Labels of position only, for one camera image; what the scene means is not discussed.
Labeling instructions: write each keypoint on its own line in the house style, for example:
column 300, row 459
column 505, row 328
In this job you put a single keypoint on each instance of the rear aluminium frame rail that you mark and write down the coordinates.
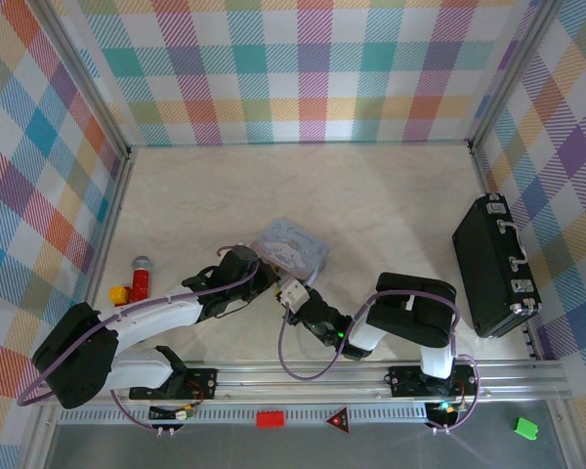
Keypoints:
column 298, row 143

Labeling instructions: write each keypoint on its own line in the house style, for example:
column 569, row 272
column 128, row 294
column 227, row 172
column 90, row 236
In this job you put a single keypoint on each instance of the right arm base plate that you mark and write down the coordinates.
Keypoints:
column 403, row 381

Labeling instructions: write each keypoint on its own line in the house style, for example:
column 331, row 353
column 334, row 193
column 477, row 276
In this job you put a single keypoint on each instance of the red triangle sign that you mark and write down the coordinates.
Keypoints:
column 339, row 420

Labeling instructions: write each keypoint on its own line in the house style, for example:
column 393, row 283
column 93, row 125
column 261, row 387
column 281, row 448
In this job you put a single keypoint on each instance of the left aluminium frame post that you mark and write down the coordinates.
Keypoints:
column 89, row 83

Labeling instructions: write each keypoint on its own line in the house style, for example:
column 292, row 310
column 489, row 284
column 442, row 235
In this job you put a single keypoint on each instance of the perforated metal strip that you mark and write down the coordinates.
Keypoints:
column 224, row 415

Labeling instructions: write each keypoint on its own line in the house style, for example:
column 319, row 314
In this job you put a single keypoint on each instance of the aluminium mounting rail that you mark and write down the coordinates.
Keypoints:
column 298, row 381

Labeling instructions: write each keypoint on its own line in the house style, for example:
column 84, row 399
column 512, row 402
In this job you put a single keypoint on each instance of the left lower frame bar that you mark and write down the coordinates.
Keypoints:
column 39, row 439

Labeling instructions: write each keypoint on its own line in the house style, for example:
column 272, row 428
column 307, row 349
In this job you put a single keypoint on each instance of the aluminium frame post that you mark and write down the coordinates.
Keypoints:
column 89, row 83
column 513, row 73

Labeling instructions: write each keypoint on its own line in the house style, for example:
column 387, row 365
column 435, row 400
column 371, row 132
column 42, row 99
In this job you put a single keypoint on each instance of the frame bar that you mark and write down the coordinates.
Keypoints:
column 39, row 439
column 566, row 435

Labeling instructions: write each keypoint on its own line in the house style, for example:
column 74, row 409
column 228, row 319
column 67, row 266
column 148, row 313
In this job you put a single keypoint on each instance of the orange power connector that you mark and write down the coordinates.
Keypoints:
column 448, row 409

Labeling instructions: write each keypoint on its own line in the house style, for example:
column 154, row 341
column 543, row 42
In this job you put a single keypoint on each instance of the right lower frame bar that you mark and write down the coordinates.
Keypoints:
column 566, row 435

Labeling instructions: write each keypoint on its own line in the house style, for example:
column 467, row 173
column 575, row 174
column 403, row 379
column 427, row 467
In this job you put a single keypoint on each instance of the black briefcase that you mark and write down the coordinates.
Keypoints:
column 488, row 264

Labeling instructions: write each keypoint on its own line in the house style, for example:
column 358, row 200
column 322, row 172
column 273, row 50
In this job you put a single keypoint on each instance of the cartoon dog tin box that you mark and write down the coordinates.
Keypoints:
column 293, row 246

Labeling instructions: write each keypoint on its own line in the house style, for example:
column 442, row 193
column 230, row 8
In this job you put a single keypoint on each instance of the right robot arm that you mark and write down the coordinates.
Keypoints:
column 410, row 312

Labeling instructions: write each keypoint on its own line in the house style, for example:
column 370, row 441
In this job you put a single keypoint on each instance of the yellow toy block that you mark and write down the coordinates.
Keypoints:
column 118, row 294

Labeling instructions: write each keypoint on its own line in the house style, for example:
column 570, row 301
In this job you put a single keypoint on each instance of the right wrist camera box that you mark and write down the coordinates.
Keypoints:
column 294, row 292

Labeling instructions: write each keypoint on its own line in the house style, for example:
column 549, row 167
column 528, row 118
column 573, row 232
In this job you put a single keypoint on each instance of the left aluminium side rail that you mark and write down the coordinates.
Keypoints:
column 102, row 244

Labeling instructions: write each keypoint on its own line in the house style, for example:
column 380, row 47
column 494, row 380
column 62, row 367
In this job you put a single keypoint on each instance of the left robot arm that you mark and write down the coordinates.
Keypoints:
column 73, row 356

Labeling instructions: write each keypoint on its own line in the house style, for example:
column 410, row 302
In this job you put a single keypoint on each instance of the red toy microphone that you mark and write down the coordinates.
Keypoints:
column 140, row 283

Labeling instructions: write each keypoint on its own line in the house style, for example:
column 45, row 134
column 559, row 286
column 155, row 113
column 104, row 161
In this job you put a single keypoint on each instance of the right aluminium frame post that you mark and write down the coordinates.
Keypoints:
column 513, row 73

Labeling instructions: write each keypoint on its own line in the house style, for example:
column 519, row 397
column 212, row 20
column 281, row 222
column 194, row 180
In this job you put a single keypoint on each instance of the yellow green power connector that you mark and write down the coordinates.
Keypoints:
column 185, row 413

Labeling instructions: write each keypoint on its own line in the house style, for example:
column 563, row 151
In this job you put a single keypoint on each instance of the red toy brick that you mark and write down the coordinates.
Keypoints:
column 270, row 420

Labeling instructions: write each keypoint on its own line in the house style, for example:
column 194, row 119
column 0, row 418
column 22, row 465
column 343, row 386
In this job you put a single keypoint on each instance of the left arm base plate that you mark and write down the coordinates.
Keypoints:
column 202, row 378

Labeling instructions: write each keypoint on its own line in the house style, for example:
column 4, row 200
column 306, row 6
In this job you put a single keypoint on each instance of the green toy block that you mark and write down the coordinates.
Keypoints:
column 525, row 428

